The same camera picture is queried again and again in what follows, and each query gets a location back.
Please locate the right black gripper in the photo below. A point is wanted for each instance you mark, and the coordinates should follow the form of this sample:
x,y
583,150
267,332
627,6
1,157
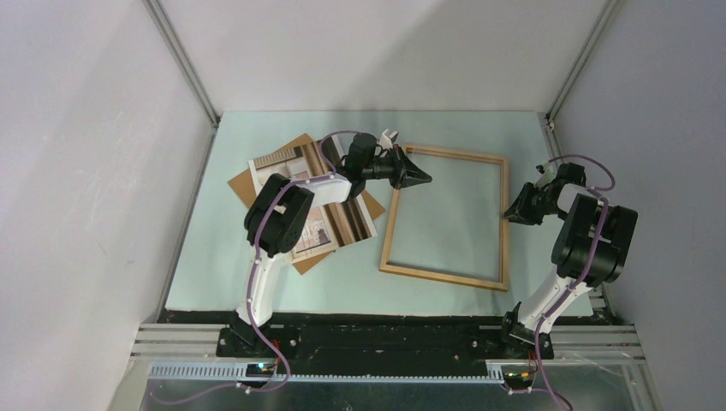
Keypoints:
x,y
520,210

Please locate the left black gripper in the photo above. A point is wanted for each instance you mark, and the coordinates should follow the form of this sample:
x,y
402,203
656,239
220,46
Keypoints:
x,y
405,173

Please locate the light wooden picture frame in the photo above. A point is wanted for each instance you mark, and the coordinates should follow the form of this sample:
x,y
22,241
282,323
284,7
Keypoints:
x,y
451,230

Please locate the photo print of window plant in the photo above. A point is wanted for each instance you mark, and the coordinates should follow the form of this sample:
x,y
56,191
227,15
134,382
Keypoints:
x,y
327,227

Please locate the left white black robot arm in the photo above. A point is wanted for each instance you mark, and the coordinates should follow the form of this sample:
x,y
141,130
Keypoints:
x,y
303,203

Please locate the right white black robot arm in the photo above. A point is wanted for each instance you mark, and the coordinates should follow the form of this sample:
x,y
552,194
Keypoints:
x,y
590,249

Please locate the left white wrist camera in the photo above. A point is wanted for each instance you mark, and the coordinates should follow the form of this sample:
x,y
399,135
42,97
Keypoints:
x,y
387,139

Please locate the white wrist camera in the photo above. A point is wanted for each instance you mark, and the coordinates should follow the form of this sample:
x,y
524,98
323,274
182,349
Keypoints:
x,y
387,139
547,171

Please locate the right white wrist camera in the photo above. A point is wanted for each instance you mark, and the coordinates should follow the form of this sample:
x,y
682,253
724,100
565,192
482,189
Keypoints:
x,y
547,171

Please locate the aluminium extrusion frame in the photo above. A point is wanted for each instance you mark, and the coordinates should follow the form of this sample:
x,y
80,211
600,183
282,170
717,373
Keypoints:
x,y
179,351

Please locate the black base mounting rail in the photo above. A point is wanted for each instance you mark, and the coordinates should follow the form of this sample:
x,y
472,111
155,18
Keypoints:
x,y
380,346

